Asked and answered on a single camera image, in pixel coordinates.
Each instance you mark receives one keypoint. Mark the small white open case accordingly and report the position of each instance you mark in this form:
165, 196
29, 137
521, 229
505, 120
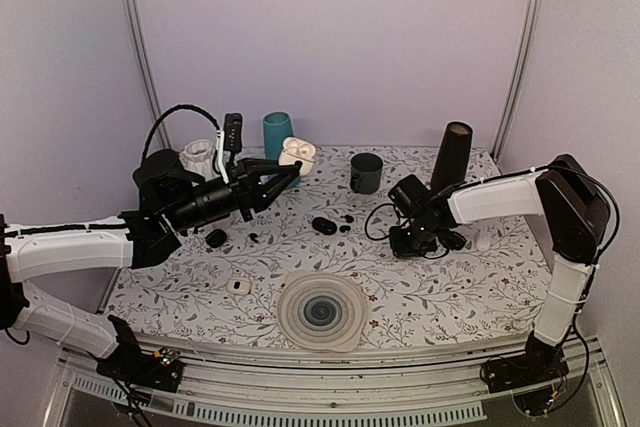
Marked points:
239, 286

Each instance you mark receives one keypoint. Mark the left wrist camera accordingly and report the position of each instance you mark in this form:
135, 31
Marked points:
228, 145

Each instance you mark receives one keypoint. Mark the teal tapered vase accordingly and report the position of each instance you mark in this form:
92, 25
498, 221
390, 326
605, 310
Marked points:
277, 126

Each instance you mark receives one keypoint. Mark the small black earbud case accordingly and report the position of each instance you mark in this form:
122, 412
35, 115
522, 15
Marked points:
216, 238

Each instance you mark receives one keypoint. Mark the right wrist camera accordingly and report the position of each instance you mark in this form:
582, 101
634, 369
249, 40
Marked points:
409, 194

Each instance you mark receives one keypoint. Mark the white ribbed vase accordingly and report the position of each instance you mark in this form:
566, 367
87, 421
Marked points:
198, 157

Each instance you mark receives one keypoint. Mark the white earbud charging case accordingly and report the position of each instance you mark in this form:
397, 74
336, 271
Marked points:
298, 150

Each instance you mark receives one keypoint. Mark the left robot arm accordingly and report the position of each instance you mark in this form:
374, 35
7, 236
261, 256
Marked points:
173, 201

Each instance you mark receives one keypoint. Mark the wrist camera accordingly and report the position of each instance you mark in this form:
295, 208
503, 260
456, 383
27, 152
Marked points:
409, 194
228, 145

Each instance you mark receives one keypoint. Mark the aluminium front rail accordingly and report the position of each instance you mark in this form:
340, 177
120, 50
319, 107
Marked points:
416, 386

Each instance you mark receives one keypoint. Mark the black oval earbud case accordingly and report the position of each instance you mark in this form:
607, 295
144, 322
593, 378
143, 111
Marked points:
324, 226

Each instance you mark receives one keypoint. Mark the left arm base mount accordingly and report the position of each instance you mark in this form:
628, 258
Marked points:
160, 370

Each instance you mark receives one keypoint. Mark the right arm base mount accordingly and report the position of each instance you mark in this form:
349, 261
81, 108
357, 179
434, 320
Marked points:
540, 362

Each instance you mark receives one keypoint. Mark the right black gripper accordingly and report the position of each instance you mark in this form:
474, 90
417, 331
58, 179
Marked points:
401, 251

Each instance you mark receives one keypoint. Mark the dark grey mug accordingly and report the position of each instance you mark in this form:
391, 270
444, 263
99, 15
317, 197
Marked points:
366, 172

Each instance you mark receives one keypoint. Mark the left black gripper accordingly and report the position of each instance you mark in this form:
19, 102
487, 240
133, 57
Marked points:
248, 184

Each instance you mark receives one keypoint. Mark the black case near right gripper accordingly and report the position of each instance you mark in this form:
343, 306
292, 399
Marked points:
453, 240

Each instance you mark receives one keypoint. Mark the cream swirl ceramic plate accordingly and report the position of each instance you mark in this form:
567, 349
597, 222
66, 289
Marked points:
322, 312

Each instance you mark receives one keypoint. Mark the aluminium left frame post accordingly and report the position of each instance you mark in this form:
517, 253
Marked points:
135, 28

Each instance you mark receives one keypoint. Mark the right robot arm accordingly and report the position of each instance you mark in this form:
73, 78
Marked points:
581, 215

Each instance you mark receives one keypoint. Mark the aluminium frame post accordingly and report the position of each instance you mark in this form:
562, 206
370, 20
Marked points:
525, 43
135, 28

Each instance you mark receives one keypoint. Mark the aluminium right frame post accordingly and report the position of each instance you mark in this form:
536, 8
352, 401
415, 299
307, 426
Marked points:
525, 43

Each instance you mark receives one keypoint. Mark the dark brown tall vase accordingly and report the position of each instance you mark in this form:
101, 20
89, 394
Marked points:
453, 156

